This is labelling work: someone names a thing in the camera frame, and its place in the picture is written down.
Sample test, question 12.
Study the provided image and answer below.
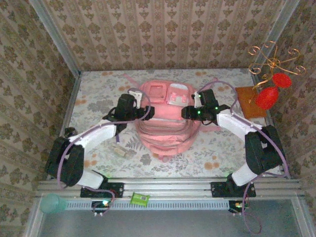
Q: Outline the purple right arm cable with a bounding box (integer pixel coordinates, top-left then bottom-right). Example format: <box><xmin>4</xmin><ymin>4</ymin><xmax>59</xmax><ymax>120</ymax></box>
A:
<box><xmin>196</xmin><ymin>80</ymin><xmax>290</xmax><ymax>235</ymax></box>

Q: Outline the large red mesh ornament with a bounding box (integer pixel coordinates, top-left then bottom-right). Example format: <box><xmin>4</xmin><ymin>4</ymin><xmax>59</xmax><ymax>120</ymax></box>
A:
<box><xmin>255</xmin><ymin>87</ymin><xmax>279</xmax><ymax>111</ymax></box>

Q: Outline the small black controller board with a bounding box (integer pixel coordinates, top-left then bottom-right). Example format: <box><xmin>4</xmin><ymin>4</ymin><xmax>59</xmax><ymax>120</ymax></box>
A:
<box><xmin>228</xmin><ymin>200</ymin><xmax>250</xmax><ymax>216</ymax></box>
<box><xmin>91</xmin><ymin>200</ymin><xmax>111</xmax><ymax>217</ymax></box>

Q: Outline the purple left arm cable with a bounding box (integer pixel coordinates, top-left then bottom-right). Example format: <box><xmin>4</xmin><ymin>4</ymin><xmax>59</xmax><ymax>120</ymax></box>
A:
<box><xmin>56</xmin><ymin>87</ymin><xmax>153</xmax><ymax>215</ymax></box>

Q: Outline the beige eraser block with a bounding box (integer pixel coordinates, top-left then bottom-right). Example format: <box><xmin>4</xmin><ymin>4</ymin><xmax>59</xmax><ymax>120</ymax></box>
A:
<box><xmin>112</xmin><ymin>145</ymin><xmax>126</xmax><ymax>157</ymax></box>

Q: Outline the pink backpack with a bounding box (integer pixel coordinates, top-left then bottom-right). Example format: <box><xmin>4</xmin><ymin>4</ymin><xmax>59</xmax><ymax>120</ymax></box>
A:
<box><xmin>122</xmin><ymin>73</ymin><xmax>220</xmax><ymax>163</ymax></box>

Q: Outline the brown wooden board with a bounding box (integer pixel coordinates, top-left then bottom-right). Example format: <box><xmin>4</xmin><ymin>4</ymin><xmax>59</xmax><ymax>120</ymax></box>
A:
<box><xmin>234</xmin><ymin>86</ymin><xmax>268</xmax><ymax>119</ymax></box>

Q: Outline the teal plastic cup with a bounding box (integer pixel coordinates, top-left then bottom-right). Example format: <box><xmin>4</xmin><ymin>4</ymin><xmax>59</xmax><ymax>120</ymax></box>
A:
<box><xmin>39</xmin><ymin>193</ymin><xmax>68</xmax><ymax>215</ymax></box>

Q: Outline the gold wire stand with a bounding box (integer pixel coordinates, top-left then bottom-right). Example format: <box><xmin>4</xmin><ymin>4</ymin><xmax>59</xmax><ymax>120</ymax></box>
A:
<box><xmin>248</xmin><ymin>40</ymin><xmax>307</xmax><ymax>103</ymax></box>

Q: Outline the small red mesh ornament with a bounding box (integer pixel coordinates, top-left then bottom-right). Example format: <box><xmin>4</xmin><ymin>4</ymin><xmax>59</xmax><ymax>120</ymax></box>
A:
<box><xmin>272</xmin><ymin>73</ymin><xmax>293</xmax><ymax>89</ymax></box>

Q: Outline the aluminium frame post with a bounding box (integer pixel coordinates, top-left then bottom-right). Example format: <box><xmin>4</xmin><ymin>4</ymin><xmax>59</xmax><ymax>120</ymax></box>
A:
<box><xmin>254</xmin><ymin>0</ymin><xmax>301</xmax><ymax>72</ymax></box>
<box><xmin>29</xmin><ymin>0</ymin><xmax>82</xmax><ymax>78</ymax></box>

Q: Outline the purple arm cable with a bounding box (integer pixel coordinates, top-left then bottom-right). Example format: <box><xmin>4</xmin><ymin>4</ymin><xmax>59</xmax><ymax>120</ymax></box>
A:
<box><xmin>196</xmin><ymin>80</ymin><xmax>290</xmax><ymax>235</ymax></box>
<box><xmin>56</xmin><ymin>87</ymin><xmax>153</xmax><ymax>215</ymax></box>

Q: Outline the floral tablecloth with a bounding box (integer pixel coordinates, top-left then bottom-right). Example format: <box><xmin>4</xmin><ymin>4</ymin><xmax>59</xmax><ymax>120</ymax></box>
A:
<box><xmin>55</xmin><ymin>68</ymin><xmax>282</xmax><ymax>179</ymax></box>

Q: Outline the aluminium side rail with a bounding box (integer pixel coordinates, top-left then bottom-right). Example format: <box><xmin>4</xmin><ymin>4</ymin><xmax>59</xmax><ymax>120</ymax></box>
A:
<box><xmin>250</xmin><ymin>71</ymin><xmax>291</xmax><ymax>179</ymax></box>
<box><xmin>46</xmin><ymin>74</ymin><xmax>82</xmax><ymax>180</ymax></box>

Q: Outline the aluminium frame rail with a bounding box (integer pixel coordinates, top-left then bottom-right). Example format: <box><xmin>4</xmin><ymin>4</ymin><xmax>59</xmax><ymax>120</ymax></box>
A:
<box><xmin>37</xmin><ymin>177</ymin><xmax>303</xmax><ymax>198</ymax></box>

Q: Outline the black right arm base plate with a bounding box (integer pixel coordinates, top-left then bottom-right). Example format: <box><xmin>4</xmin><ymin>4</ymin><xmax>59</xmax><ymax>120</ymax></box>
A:
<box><xmin>211</xmin><ymin>181</ymin><xmax>257</xmax><ymax>198</ymax></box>

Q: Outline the green wipes packet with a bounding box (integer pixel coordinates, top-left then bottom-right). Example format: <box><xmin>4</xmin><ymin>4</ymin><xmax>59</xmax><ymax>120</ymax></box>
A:
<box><xmin>130</xmin><ymin>192</ymin><xmax>151</xmax><ymax>205</ymax></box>

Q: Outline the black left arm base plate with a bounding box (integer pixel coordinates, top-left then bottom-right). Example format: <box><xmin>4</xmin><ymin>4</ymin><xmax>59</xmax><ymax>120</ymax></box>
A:
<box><xmin>80</xmin><ymin>182</ymin><xmax>124</xmax><ymax>198</ymax></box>

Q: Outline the grey slotted cable duct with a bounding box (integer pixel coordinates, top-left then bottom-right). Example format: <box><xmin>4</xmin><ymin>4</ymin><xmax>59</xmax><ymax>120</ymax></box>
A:
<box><xmin>65</xmin><ymin>199</ymin><xmax>230</xmax><ymax>210</ymax></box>

